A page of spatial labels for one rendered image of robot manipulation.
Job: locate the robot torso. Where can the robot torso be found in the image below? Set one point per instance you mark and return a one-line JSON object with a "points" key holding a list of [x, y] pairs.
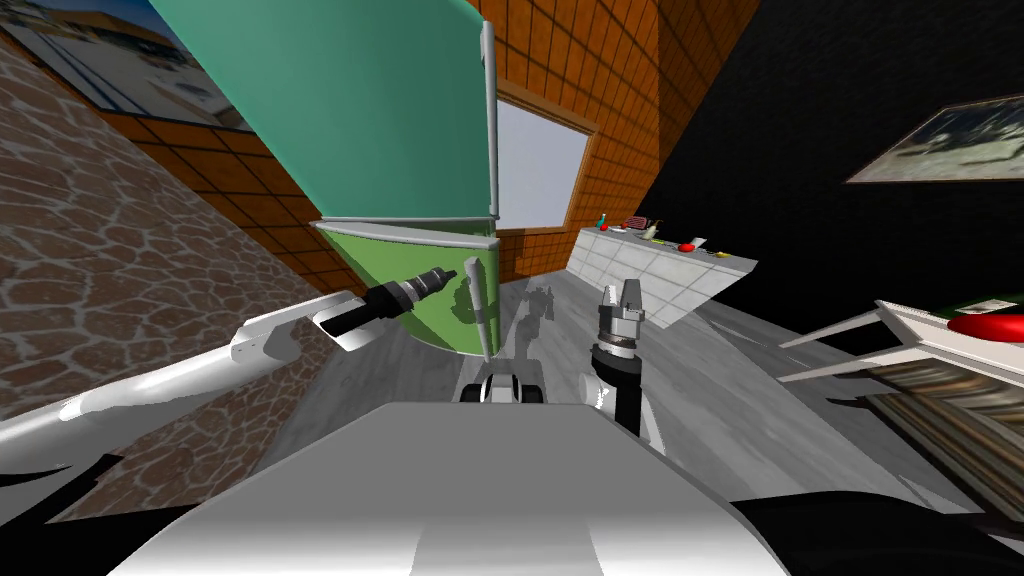
{"points": [[480, 496]]}

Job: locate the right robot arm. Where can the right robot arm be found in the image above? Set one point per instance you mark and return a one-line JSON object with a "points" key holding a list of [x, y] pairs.
{"points": [[625, 388]]}

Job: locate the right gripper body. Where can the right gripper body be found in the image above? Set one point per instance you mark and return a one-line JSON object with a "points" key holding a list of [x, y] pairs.
{"points": [[622, 326]]}

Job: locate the green fridge door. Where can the green fridge door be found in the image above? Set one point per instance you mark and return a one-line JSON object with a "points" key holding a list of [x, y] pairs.
{"points": [[376, 260]]}

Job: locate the white table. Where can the white table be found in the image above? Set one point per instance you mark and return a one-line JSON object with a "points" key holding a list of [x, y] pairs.
{"points": [[928, 344]]}

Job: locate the building picture on wall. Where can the building picture on wall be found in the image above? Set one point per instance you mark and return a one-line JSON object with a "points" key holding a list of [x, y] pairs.
{"points": [[104, 56]]}

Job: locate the teal fridge door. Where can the teal fridge door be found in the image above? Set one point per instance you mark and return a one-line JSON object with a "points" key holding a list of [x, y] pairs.
{"points": [[360, 104]]}

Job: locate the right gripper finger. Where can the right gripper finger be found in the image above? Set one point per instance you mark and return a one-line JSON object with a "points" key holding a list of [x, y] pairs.
{"points": [[609, 299], [632, 296]]}

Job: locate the white kitchen counter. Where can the white kitchen counter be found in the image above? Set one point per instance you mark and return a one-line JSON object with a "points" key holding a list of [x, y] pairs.
{"points": [[640, 268]]}

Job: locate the window with brown frame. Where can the window with brown frame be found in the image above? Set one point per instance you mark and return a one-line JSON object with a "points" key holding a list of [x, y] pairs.
{"points": [[536, 164]]}

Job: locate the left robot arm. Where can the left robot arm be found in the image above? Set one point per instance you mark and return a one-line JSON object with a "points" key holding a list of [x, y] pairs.
{"points": [[176, 380]]}

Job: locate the dark framed picture on wall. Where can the dark framed picture on wall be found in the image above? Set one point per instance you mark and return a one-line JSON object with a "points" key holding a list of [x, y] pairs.
{"points": [[952, 144]]}

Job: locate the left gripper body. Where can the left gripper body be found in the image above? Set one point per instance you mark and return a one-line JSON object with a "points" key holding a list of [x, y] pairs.
{"points": [[428, 286]]}

